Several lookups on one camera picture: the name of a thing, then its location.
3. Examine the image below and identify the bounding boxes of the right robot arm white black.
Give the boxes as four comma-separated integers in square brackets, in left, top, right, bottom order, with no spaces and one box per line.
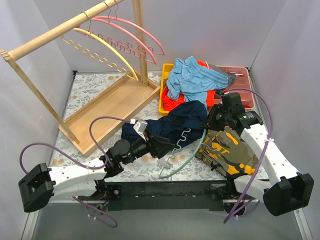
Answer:
[197,92,314,216]

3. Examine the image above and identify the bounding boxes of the pink wavy hanger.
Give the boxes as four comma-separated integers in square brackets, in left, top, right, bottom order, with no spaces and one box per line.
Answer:
[90,18,157,65]
[92,15,166,64]

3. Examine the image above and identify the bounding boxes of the yellow wavy hanger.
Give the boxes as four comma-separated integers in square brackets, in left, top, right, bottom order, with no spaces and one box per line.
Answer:
[60,27,139,81]

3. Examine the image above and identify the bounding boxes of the green wavy hanger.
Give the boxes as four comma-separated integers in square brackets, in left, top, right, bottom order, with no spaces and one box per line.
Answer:
[158,127,206,180]

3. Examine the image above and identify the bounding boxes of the orange shorts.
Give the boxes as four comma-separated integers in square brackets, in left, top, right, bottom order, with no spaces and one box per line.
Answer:
[159,60,216,114]

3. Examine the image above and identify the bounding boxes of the navy blue shorts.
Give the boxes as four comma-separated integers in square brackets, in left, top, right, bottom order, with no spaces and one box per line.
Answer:
[121,100,209,151]

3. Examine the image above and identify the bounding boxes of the floral table mat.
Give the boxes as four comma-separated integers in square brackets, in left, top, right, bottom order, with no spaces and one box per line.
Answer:
[49,70,279,182]

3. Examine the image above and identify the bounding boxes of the light blue shorts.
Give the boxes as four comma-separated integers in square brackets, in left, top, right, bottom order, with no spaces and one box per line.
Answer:
[166,56,229,106]

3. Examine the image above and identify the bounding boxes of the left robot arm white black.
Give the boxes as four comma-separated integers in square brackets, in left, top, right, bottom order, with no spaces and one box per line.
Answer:
[18,136,175,213]

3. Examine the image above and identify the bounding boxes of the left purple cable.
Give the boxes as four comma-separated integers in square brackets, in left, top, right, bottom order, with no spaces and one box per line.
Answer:
[19,116,137,228]

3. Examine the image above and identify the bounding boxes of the yellow plastic bin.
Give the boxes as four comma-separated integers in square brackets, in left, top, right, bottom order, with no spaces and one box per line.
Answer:
[158,63,184,116]

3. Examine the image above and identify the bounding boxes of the pink divided tray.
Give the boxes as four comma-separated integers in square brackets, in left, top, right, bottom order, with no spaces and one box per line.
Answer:
[217,65,256,111]

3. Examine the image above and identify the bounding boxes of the pink wavy hanger rear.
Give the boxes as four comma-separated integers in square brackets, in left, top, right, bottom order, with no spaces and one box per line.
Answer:
[92,15,166,64]

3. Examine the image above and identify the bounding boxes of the wooden clothes rack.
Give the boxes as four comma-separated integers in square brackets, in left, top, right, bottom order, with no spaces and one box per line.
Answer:
[0,0,160,157]

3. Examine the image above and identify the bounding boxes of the grey garment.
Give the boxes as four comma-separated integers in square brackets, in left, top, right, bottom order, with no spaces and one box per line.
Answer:
[208,64,237,96]

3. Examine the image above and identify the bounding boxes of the camouflage shorts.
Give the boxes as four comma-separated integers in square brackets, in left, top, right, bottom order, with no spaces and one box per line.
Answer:
[195,126,259,178]

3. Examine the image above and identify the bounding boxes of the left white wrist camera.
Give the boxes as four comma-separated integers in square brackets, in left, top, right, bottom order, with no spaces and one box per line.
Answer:
[133,119,148,141]

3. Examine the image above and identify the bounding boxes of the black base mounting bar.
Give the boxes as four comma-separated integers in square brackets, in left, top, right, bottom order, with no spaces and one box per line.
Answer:
[79,180,239,213]

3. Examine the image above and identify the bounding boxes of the pink wavy hanger front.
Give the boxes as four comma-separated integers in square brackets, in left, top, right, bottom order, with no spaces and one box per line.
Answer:
[90,18,157,65]

